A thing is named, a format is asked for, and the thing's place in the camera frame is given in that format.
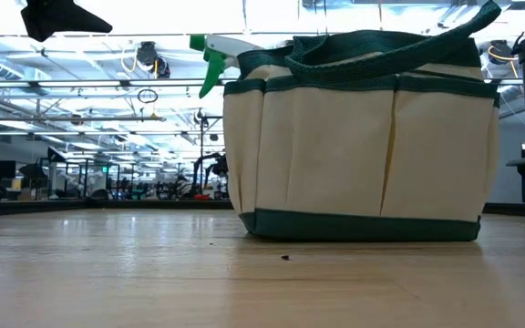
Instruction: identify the green white spray bottle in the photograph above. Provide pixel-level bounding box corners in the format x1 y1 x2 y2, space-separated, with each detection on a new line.
189 34 266 99

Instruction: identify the cream canvas bag green trim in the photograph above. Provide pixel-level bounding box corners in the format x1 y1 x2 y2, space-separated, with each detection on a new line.
222 0 503 242

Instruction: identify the black ceiling cable reel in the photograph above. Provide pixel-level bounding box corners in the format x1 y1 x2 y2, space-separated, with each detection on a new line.
135 40 171 79

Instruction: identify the hanging black cable ring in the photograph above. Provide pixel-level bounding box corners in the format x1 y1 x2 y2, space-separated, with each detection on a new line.
137 87 160 105

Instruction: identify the black aluminium frame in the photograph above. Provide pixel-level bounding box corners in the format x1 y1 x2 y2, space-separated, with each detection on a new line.
0 198 525 219

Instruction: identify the ceiling reel yellow cord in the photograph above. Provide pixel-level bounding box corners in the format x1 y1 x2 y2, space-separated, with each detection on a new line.
479 39 519 78

